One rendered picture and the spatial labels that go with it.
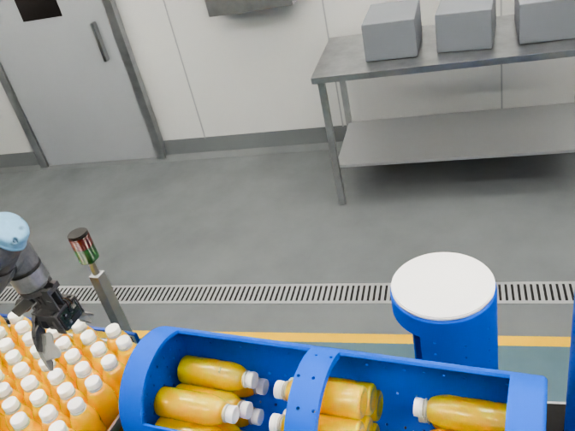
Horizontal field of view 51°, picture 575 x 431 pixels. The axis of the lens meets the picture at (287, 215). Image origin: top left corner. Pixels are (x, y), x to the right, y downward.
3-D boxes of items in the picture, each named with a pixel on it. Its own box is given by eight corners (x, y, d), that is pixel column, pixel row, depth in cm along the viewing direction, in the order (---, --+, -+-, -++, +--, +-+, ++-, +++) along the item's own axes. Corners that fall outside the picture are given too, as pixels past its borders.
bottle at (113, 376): (145, 414, 167) (122, 367, 157) (121, 422, 166) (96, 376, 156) (145, 395, 173) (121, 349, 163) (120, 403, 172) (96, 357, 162)
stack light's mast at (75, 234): (98, 280, 188) (79, 239, 180) (82, 279, 191) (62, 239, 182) (109, 268, 193) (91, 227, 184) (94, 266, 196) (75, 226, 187)
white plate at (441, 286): (451, 239, 181) (452, 243, 181) (371, 277, 174) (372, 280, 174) (518, 288, 159) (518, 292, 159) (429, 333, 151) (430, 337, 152)
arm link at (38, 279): (-1, 280, 128) (25, 255, 134) (10, 296, 130) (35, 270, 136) (25, 281, 124) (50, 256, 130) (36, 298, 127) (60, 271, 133)
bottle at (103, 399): (117, 416, 168) (92, 369, 158) (137, 422, 165) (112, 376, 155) (100, 436, 163) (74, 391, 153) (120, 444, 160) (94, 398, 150)
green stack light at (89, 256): (91, 265, 185) (85, 253, 182) (74, 264, 188) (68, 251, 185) (103, 252, 190) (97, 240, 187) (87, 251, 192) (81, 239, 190)
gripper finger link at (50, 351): (56, 376, 132) (56, 333, 132) (37, 373, 135) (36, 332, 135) (68, 372, 135) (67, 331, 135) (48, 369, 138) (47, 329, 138)
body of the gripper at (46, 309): (67, 337, 133) (39, 298, 126) (38, 334, 137) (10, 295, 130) (87, 312, 138) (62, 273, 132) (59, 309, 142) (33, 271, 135)
